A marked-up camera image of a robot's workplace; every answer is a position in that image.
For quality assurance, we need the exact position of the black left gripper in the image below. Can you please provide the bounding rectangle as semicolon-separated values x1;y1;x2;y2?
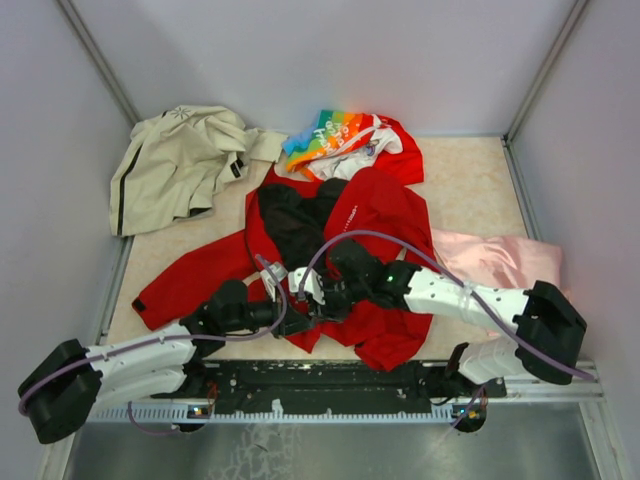
224;286;315;339

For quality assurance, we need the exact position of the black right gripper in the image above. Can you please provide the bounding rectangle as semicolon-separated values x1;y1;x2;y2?
309;274;370;322

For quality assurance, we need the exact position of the red jacket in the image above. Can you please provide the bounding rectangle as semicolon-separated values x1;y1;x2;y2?
132;168;434;371

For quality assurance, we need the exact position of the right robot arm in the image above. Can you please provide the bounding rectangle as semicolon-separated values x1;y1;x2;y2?
289;238;594;396

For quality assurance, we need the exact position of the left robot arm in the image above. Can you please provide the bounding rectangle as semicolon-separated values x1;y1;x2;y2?
18;280;315;444

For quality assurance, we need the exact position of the beige jacket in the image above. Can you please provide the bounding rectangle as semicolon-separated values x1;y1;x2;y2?
109;105;287;237

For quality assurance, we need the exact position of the pink satin cloth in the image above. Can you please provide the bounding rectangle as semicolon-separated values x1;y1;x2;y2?
432;229;562;288

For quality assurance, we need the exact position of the rainbow white red garment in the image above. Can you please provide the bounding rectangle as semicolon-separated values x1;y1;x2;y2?
282;110;425;185

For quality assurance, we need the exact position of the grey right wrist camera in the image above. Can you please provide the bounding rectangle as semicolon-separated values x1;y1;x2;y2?
287;268;325;305

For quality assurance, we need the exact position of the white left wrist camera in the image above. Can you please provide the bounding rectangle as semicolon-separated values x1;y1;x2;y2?
260;262;288;300

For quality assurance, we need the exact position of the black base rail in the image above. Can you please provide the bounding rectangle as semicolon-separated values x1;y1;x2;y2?
153;360;479;413

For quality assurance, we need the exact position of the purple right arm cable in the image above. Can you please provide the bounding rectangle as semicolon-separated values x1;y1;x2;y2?
297;229;596;431

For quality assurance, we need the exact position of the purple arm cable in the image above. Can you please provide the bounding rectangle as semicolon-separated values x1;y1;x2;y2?
17;253;290;434
297;229;596;431

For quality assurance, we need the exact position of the white slotted cable duct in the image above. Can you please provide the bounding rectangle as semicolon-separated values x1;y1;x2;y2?
79;399;464;425

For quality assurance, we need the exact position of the right aluminium frame post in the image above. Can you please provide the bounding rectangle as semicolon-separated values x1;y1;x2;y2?
502;0;591;148

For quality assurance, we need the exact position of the aluminium frame post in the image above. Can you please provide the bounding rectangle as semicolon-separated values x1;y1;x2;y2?
502;0;591;148
54;0;141;127

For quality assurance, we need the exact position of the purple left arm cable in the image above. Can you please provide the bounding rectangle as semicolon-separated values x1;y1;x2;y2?
17;253;290;434

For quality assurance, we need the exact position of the left aluminium frame post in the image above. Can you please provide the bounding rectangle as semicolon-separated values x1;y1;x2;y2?
54;0;141;127

